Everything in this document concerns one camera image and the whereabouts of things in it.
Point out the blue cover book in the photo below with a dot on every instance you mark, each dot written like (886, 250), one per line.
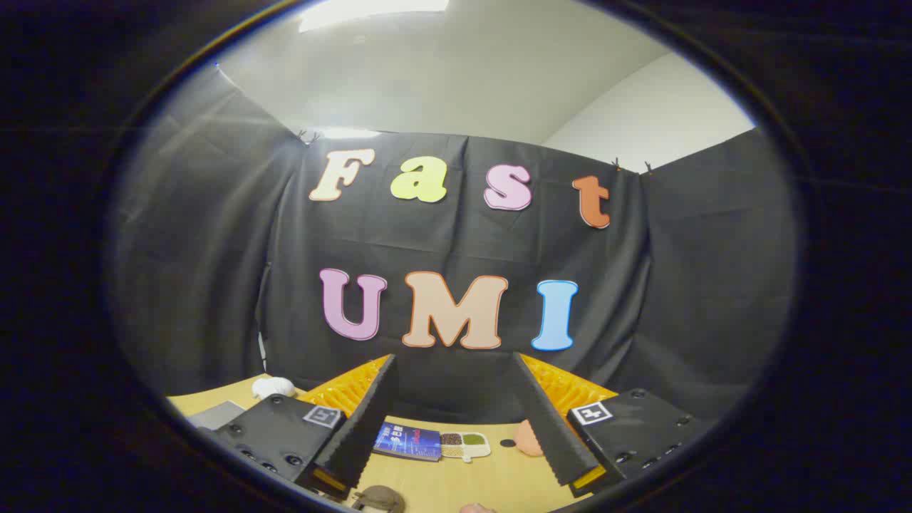
(407, 440)

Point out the small pink object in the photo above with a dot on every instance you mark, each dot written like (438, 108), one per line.
(476, 508)

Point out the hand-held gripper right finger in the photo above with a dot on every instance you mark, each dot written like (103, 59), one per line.
(552, 427)

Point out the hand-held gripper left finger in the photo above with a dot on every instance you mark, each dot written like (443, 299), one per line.
(356, 438)

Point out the grey storage box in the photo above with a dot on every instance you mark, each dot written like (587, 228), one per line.
(216, 415)

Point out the white plush toy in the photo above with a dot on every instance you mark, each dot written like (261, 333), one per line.
(273, 387)

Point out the black backdrop cloth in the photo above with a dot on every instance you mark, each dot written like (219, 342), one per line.
(456, 242)

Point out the brown fluffy shoe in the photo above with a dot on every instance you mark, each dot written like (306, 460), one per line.
(380, 499)

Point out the pink oval sponge pad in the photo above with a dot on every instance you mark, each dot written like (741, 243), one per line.
(528, 439)

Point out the white divided grain tray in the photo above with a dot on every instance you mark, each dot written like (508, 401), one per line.
(464, 445)

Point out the ceiling light panel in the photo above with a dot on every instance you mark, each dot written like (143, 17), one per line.
(370, 10)

